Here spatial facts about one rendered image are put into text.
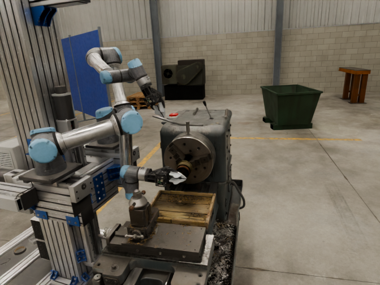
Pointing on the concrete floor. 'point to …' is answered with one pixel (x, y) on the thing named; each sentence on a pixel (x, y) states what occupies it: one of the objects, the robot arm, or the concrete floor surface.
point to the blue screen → (85, 74)
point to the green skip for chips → (289, 106)
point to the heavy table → (355, 83)
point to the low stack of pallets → (137, 100)
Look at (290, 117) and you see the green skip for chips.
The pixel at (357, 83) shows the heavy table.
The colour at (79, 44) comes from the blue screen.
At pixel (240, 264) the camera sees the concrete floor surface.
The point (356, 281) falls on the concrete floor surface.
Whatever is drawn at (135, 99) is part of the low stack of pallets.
